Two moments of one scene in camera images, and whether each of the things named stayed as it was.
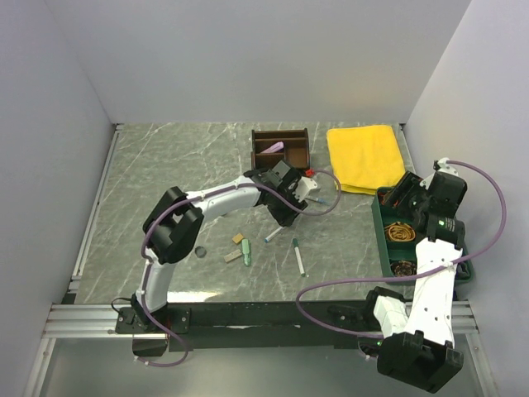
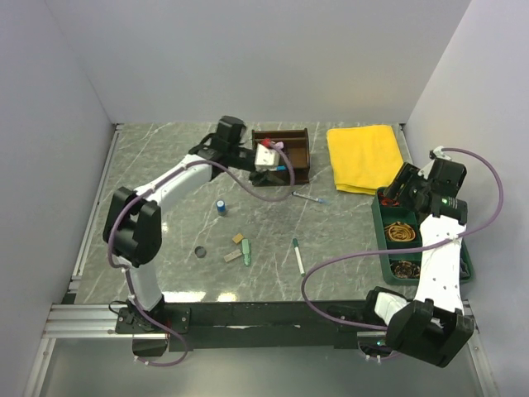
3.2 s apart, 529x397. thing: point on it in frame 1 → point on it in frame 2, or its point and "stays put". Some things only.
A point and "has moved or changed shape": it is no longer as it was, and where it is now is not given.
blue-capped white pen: (320, 200) stays put
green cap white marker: (296, 246) stays put
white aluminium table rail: (75, 279) stays put
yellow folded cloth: (365, 159) stays put
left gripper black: (285, 217) → (267, 178)
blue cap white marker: (274, 234) has moved or changed shape
